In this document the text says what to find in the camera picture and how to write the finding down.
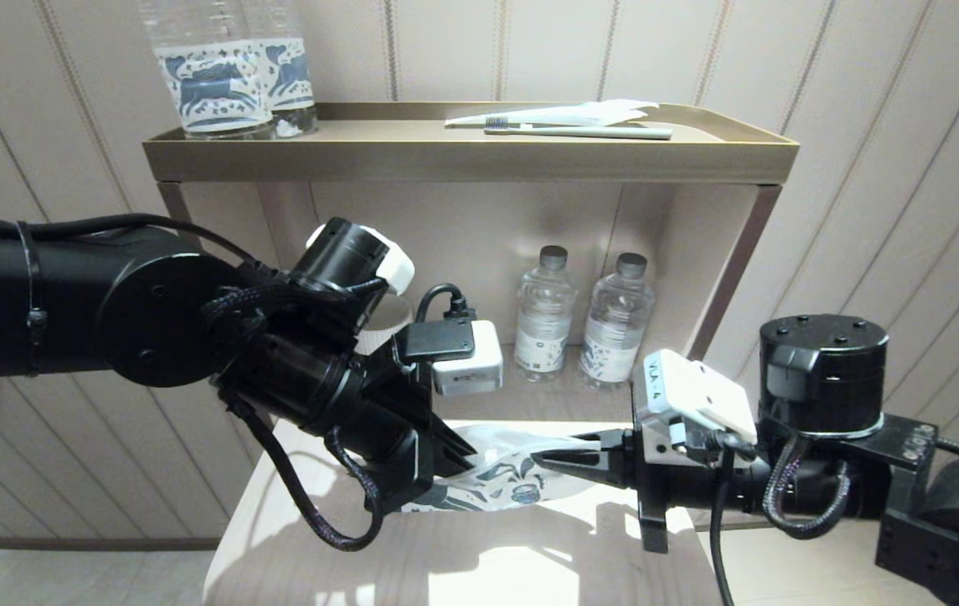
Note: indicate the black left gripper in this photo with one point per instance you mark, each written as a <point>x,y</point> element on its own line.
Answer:
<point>407,471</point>

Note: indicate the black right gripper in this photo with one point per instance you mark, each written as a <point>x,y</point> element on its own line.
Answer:
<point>654,497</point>

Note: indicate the blue patterned zip pouch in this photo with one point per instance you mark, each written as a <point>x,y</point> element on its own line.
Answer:
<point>504,480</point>

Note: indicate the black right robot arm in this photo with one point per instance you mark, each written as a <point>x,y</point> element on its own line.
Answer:
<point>824,370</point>

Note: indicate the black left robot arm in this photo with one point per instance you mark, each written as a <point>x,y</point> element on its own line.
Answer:
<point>109,311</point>

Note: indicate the small clear water bottle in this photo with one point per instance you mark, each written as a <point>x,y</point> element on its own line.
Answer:
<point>614,328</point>
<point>545,328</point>

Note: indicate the white ribbed mug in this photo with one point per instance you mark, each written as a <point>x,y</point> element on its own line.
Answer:
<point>386,324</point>

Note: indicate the beige wooden shelf unit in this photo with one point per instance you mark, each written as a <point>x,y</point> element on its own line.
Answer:
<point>445,160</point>

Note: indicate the pale toothbrush brown bristles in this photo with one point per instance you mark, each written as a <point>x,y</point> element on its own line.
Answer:
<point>597,133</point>

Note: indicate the white paper wrapper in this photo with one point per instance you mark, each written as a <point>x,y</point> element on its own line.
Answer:
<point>597,112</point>

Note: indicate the large bottle blue print label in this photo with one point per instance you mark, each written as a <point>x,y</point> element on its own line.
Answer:
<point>294,76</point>
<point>210,84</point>

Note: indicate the white right camera bracket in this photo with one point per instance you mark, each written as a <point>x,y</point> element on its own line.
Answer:
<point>664,446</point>

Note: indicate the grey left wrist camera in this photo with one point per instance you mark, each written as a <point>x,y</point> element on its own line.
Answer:
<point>471,370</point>

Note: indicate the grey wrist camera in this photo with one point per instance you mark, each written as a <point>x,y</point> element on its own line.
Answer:
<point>689,396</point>
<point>471,370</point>

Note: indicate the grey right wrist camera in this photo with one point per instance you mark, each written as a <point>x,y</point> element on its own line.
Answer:
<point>689,396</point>

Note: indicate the black left camera bracket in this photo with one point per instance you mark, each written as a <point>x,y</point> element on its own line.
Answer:
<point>441,338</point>

